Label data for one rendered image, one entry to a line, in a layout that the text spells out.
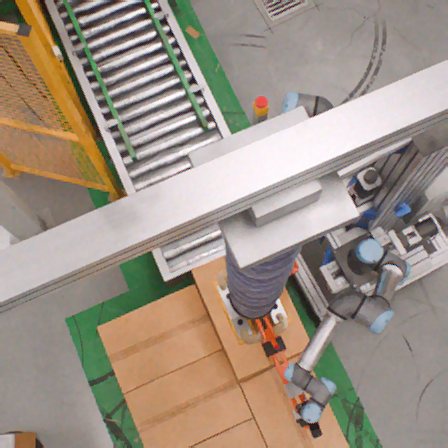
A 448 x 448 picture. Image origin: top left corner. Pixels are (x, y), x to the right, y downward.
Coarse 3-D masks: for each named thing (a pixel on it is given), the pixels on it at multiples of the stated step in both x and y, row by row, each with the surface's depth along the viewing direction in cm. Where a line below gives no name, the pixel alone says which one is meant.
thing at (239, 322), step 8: (216, 288) 343; (224, 296) 342; (224, 304) 341; (232, 320) 339; (240, 320) 336; (248, 320) 339; (232, 328) 338; (240, 328) 338; (248, 328) 338; (240, 336) 337; (240, 344) 337
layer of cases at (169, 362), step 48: (192, 288) 386; (144, 336) 380; (192, 336) 379; (144, 384) 375; (192, 384) 373; (240, 384) 372; (144, 432) 367; (192, 432) 366; (240, 432) 366; (288, 432) 365; (336, 432) 365
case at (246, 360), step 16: (224, 256) 349; (192, 272) 348; (208, 272) 348; (208, 288) 345; (208, 304) 343; (288, 304) 343; (224, 320) 341; (224, 336) 339; (288, 336) 339; (304, 336) 338; (240, 352) 337; (256, 352) 337; (288, 352) 337; (240, 368) 335; (256, 368) 335
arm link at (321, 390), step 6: (312, 378) 289; (324, 378) 289; (312, 384) 288; (318, 384) 288; (324, 384) 288; (330, 384) 287; (306, 390) 289; (312, 390) 287; (318, 390) 287; (324, 390) 287; (330, 390) 287; (312, 396) 288; (318, 396) 286; (324, 396) 286; (330, 396) 288; (318, 402) 286; (324, 402) 286
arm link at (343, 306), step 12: (336, 300) 286; (348, 300) 283; (360, 300) 282; (336, 312) 284; (348, 312) 283; (324, 324) 287; (336, 324) 286; (312, 336) 290; (324, 336) 286; (312, 348) 287; (324, 348) 288; (300, 360) 289; (312, 360) 287; (288, 372) 289; (300, 372) 288; (300, 384) 289
